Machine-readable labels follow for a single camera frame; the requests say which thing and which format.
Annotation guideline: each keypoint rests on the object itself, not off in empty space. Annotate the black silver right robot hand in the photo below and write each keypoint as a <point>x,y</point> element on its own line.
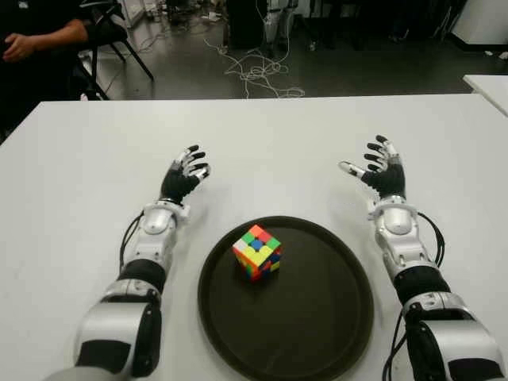
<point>389,178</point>

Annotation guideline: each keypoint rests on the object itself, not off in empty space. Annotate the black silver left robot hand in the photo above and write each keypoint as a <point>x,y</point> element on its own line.
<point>178,184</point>

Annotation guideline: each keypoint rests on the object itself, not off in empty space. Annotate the multicoloured Rubik's cube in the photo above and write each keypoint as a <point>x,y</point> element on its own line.
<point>258,254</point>

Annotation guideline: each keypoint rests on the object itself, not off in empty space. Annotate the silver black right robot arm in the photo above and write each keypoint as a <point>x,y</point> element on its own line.
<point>412,254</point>

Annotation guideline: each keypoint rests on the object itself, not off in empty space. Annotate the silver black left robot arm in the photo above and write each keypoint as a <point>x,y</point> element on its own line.
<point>152,226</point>

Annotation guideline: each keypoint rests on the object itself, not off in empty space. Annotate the round dark brown plate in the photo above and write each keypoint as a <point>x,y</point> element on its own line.
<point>309,309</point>

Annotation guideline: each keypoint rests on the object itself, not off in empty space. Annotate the white side table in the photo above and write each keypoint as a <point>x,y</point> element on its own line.
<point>490,89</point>

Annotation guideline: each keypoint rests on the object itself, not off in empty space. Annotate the black chair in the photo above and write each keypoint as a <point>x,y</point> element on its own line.
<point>111,33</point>

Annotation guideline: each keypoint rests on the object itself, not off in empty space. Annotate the tall black cabinet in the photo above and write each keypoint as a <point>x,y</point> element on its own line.
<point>244,24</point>

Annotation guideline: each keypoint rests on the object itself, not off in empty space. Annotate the white display cabinet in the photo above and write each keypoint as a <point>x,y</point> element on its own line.
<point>133,14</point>

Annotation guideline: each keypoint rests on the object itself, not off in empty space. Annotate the white cabinet with black base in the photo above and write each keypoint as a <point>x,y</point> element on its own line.
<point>482,21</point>

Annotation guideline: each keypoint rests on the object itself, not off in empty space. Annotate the silver standing robot legs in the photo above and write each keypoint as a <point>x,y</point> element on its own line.
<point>274,25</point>

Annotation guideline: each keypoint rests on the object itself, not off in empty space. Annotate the person in black shirt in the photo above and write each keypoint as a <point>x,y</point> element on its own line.
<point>31,47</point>

